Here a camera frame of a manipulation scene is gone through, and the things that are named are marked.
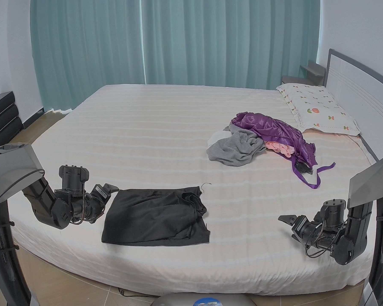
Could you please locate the white garment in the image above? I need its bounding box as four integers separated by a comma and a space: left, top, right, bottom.
207, 131, 233, 147

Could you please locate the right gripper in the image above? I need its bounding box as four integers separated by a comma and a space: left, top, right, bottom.
277, 214, 323, 247

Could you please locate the black cable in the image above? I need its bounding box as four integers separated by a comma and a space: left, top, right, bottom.
117, 288, 155, 298

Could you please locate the bed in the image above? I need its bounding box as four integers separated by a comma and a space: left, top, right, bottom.
6, 48, 383, 297

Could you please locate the purple satin garment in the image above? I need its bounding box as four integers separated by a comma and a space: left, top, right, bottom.
231, 112, 336, 190

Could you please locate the grey bedside table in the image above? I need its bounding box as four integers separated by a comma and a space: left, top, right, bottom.
282, 60, 326, 87

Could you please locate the blue-green curtain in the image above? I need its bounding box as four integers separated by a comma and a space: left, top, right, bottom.
30, 0, 146, 111
141, 0, 321, 90

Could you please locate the black chest of drawers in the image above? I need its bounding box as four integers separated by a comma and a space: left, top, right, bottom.
0, 91, 23, 150

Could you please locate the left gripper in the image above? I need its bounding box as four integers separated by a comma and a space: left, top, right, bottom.
83, 183, 120, 221

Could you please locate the black T-shirt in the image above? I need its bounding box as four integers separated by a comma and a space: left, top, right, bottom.
101, 185, 210, 247

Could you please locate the grey knitted garment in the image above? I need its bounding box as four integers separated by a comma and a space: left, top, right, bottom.
206, 125, 267, 167

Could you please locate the white printed pillow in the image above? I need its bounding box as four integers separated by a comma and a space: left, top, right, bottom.
276, 83, 361, 136

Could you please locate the pink garment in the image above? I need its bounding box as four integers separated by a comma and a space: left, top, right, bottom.
264, 140, 296, 159

